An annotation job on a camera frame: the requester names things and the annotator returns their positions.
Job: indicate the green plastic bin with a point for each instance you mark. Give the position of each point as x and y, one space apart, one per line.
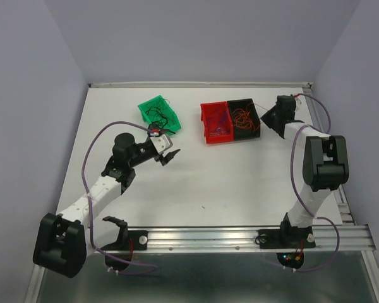
158 110

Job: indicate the aluminium rail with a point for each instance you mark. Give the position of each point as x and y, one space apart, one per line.
319 110
208 240
200 84

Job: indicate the red plastic bin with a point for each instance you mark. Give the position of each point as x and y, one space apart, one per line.
217 123

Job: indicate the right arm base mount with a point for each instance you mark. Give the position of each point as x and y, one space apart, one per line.
279 239

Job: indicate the aluminium right side rail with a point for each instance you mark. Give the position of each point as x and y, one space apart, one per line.
319 110

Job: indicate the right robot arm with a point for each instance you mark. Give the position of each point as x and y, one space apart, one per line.
306 207

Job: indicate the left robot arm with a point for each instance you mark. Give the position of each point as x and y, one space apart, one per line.
114 180

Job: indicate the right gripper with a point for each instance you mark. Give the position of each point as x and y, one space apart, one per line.
266 118

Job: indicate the black plastic bin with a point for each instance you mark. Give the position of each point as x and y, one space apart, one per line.
245 120

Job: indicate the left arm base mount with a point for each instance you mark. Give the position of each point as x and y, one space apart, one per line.
127 240

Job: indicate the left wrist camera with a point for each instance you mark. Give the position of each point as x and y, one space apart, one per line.
161 143

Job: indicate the aluminium back rail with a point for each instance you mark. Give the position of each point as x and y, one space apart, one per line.
200 84

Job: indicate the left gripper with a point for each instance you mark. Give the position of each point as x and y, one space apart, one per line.
167 158

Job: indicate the aluminium front rail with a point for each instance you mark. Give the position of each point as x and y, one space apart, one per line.
208 240

